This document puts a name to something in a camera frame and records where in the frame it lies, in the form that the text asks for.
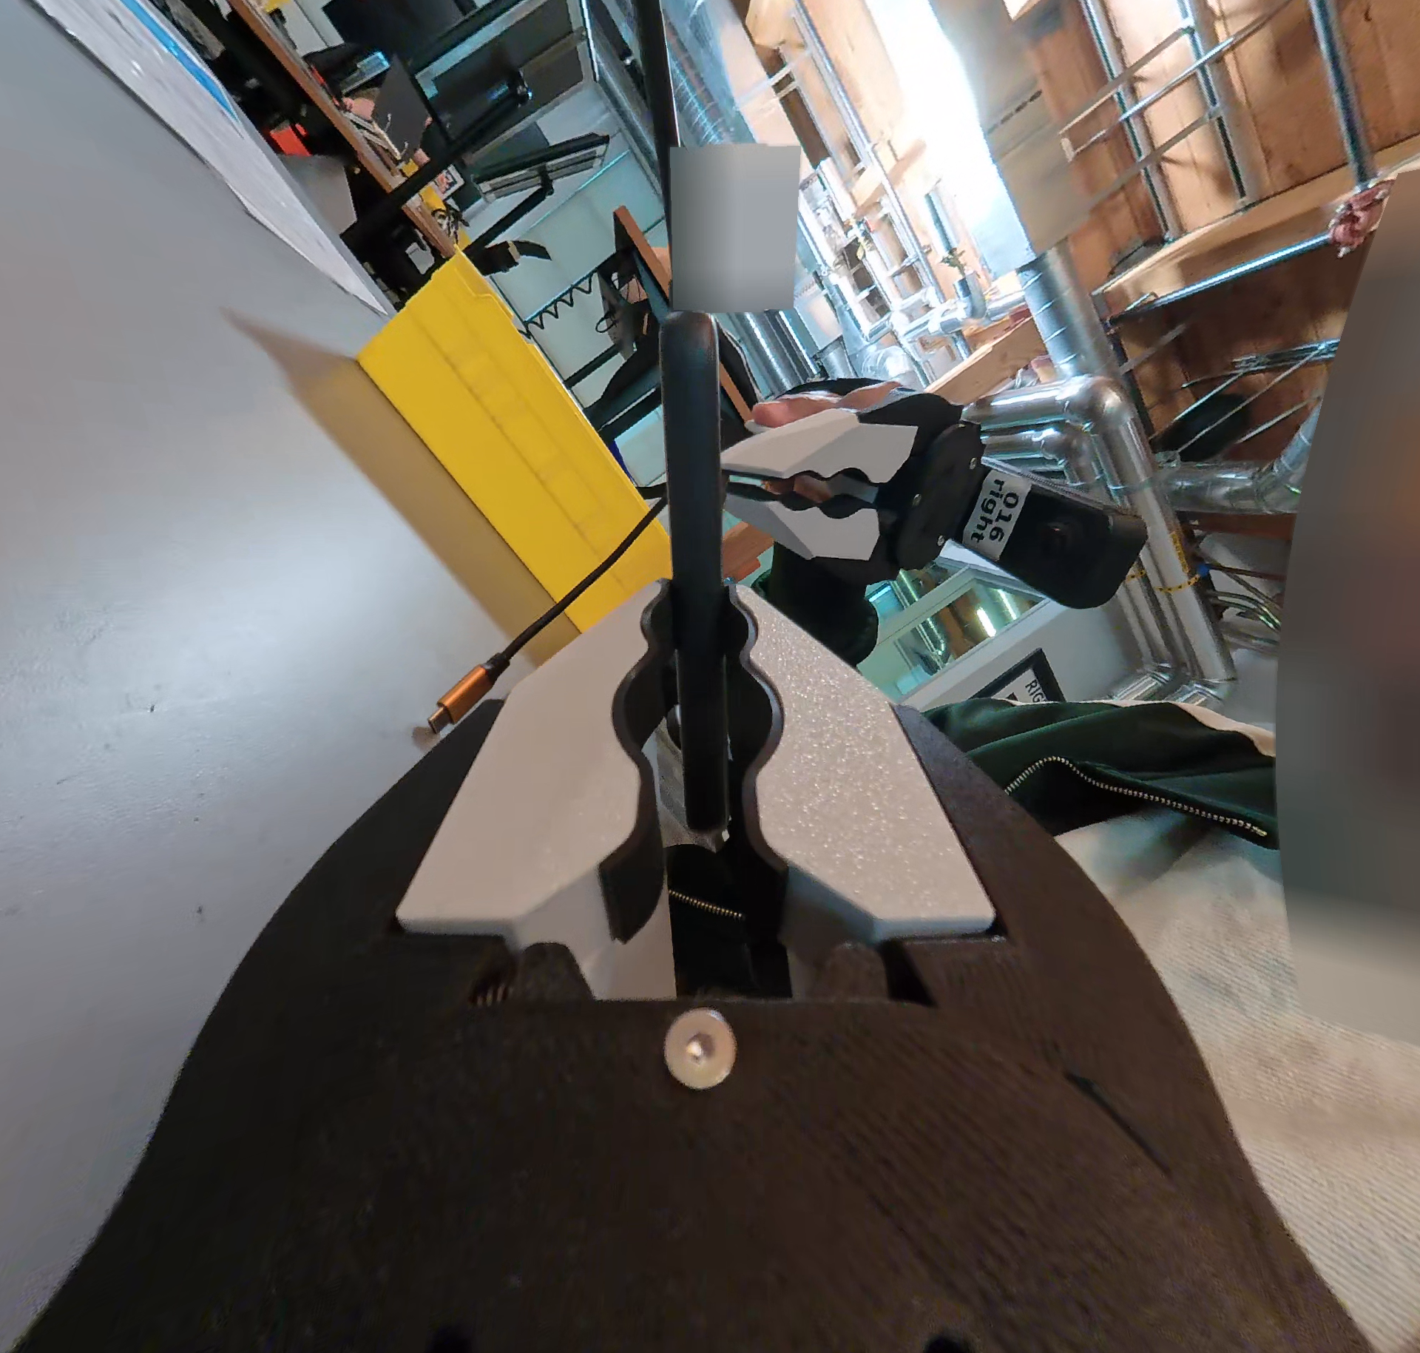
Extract black cable copper plug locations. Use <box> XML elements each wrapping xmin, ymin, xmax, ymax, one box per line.
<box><xmin>427</xmin><ymin>492</ymin><xmax>672</xmax><ymax>734</ymax></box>

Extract black usb hub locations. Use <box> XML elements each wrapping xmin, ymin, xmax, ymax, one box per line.
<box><xmin>660</xmin><ymin>310</ymin><xmax>736</xmax><ymax>833</ymax></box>

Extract person's dark green jacket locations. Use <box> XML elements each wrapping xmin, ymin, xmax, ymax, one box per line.
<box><xmin>926</xmin><ymin>698</ymin><xmax>1278</xmax><ymax>848</ymax></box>

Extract black hub cable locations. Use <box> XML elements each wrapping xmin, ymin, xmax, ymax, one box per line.
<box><xmin>615</xmin><ymin>0</ymin><xmax>680</xmax><ymax>316</ymax></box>

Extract wooden workbench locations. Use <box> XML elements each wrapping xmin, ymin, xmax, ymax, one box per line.
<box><xmin>167</xmin><ymin>0</ymin><xmax>468</xmax><ymax>267</ymax></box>

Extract person's right forearm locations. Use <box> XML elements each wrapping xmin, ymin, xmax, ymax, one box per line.
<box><xmin>764</xmin><ymin>543</ymin><xmax>880</xmax><ymax>668</ymax></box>

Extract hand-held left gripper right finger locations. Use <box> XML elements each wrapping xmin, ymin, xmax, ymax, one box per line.
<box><xmin>726</xmin><ymin>584</ymin><xmax>997</xmax><ymax>950</ymax></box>

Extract grey desk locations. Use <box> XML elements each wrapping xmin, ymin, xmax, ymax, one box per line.
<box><xmin>0</xmin><ymin>0</ymin><xmax>668</xmax><ymax>1353</ymax></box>

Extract person's cream sweater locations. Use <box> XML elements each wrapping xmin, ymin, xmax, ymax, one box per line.
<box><xmin>1054</xmin><ymin>820</ymin><xmax>1420</xmax><ymax>1353</ymax></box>

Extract spiral metal duct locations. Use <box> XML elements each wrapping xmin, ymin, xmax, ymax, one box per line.
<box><xmin>566</xmin><ymin>0</ymin><xmax>756</xmax><ymax>156</ymax></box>

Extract steel pipe frame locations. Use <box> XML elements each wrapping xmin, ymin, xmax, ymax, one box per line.
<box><xmin>1110</xmin><ymin>0</ymin><xmax>1420</xmax><ymax>322</ymax></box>

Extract wooden table black legs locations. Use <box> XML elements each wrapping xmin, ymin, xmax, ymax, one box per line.
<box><xmin>577</xmin><ymin>204</ymin><xmax>756</xmax><ymax>456</ymax></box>

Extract white paper sheet blue border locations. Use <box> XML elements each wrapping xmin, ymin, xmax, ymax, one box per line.
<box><xmin>0</xmin><ymin>0</ymin><xmax>384</xmax><ymax>316</ymax></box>

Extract wooden beam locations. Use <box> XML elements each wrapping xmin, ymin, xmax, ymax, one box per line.
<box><xmin>932</xmin><ymin>315</ymin><xmax>1056</xmax><ymax>405</ymax></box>

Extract black computer monitor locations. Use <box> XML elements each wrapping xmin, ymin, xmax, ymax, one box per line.
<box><xmin>416</xmin><ymin>0</ymin><xmax>623</xmax><ymax>223</ymax></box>

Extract yellow plastic bin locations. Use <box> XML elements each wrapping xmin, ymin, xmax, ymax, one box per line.
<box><xmin>357</xmin><ymin>248</ymin><xmax>672</xmax><ymax>666</ymax></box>

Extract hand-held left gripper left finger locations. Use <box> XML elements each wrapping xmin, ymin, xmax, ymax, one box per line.
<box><xmin>398</xmin><ymin>581</ymin><xmax>680</xmax><ymax>977</ymax></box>

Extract silver insulated pipes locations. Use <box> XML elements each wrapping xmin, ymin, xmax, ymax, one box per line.
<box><xmin>966</xmin><ymin>376</ymin><xmax>1311</xmax><ymax>700</ymax></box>

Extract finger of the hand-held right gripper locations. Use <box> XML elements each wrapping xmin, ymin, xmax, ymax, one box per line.
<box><xmin>725</xmin><ymin>478</ymin><xmax>897</xmax><ymax>562</ymax></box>
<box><xmin>722</xmin><ymin>410</ymin><xmax>924</xmax><ymax>490</ymax></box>

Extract black framed sign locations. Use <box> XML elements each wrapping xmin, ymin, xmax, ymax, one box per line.
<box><xmin>977</xmin><ymin>647</ymin><xmax>1067</xmax><ymax>704</ymax></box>

